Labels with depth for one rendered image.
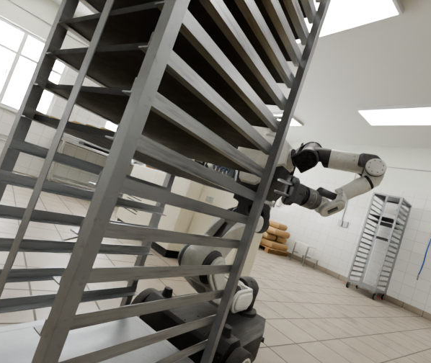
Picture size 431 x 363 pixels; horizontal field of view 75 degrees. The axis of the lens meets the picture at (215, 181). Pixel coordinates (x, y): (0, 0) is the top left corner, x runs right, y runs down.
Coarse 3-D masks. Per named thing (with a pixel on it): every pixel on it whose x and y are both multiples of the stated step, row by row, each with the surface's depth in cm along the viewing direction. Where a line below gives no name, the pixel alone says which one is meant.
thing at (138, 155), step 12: (48, 120) 70; (60, 120) 67; (72, 132) 73; (84, 132) 60; (96, 132) 58; (108, 132) 55; (108, 144) 73; (144, 156) 72; (168, 168) 87; (192, 180) 114; (204, 180) 87
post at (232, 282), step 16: (320, 0) 105; (320, 16) 103; (320, 32) 105; (304, 48) 104; (304, 64) 102; (304, 80) 103; (288, 96) 102; (288, 112) 101; (288, 128) 102; (272, 144) 101; (272, 160) 100; (272, 176) 101; (256, 208) 99; (256, 224) 99; (240, 256) 97; (240, 272) 98; (224, 304) 96; (224, 320) 97; (208, 336) 97; (208, 352) 95
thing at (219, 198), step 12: (204, 192) 298; (216, 192) 286; (228, 192) 274; (216, 204) 281; (228, 204) 270; (204, 216) 288; (192, 228) 295; (204, 228) 283; (252, 240) 264; (252, 252) 268; (228, 264) 250; (252, 264) 272; (240, 276) 261
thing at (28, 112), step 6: (24, 108) 74; (30, 108) 75; (24, 114) 74; (30, 114) 75; (36, 114) 76; (42, 114) 77; (36, 120) 74; (48, 126) 78; (66, 132) 81; (96, 144) 89; (156, 168) 112
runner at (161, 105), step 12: (156, 96) 55; (156, 108) 56; (168, 108) 58; (168, 120) 63; (180, 120) 62; (192, 120) 65; (192, 132) 66; (204, 132) 69; (216, 144) 74; (228, 144) 79; (228, 156) 82; (240, 156) 86; (252, 168) 94
